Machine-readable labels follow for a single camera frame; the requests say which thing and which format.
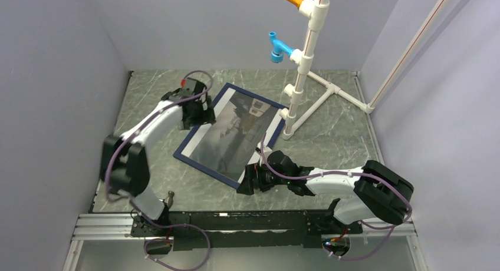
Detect small claw hammer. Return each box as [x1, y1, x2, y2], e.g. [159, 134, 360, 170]
[163, 191, 175, 209]

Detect white pvc pipe stand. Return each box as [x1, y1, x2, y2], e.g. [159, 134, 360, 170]
[280, 0, 447, 140]

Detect glossy photo white borders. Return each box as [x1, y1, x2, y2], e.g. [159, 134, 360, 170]
[180, 87, 285, 184]

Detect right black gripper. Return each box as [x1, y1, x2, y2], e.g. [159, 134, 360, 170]
[236, 161, 290, 196]

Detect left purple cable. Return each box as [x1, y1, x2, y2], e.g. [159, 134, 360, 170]
[104, 70, 215, 271]

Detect brown wooden picture frame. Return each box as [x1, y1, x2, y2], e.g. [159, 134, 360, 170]
[172, 82, 290, 190]

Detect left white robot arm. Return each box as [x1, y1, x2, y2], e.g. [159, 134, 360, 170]
[100, 77, 216, 236]

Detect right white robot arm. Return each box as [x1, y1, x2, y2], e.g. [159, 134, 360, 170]
[236, 151, 415, 233]

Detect blue pipe fitting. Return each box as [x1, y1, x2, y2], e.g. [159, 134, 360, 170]
[268, 32, 294, 64]

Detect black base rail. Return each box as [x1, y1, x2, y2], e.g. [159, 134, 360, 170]
[130, 210, 363, 251]

